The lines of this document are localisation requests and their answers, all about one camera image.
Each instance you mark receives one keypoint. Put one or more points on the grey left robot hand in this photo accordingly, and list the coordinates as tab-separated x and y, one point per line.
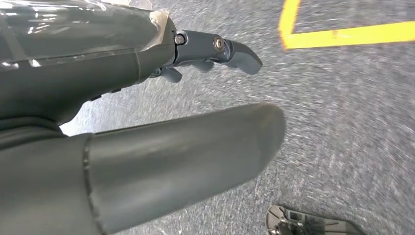
162	162

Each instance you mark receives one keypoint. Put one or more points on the black robot foot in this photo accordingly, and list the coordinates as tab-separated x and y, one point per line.
308	223

